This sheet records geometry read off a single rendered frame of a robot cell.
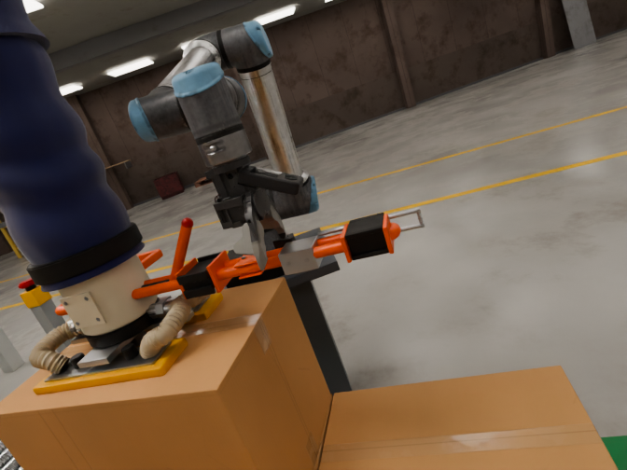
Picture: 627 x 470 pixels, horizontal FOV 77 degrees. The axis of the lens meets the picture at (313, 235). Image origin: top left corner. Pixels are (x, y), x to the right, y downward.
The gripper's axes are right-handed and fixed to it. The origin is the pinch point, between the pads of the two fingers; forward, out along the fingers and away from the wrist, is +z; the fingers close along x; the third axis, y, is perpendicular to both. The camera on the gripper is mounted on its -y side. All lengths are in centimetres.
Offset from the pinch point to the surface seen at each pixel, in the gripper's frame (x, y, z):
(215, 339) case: 6.3, 17.7, 13.0
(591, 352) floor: -86, -78, 107
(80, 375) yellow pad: 14.4, 45.5, 10.7
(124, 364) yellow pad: 13.2, 34.7, 10.6
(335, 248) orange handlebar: 4.3, -12.8, 0.1
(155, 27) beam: -786, 421, -271
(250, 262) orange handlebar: 4.4, 4.1, -1.2
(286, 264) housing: 4.7, -2.9, 0.8
